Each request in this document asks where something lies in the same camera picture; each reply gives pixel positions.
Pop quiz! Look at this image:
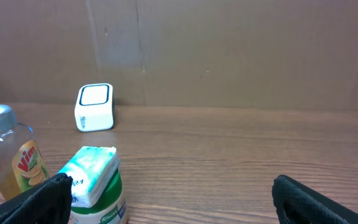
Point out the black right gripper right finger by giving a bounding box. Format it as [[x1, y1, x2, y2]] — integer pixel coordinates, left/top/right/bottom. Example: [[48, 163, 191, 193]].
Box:
[[272, 175, 358, 224]]

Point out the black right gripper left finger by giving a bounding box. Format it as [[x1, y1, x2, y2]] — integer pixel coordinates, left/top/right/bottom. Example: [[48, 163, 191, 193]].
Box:
[[0, 173, 73, 224]]

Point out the green tissue pack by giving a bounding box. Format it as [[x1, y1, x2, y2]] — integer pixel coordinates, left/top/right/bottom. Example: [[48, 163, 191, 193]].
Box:
[[59, 146, 120, 208]]

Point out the green white Knorr jar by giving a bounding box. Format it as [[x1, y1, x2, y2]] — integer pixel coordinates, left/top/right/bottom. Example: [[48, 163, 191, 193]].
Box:
[[70, 170, 129, 224]]

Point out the yellow Vim bottle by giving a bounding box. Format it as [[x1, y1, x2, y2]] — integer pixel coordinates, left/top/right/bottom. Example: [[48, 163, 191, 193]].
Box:
[[0, 105, 50, 200]]

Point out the white barcode scanner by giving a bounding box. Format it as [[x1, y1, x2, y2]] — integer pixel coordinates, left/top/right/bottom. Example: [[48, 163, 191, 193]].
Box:
[[74, 83, 115, 132]]

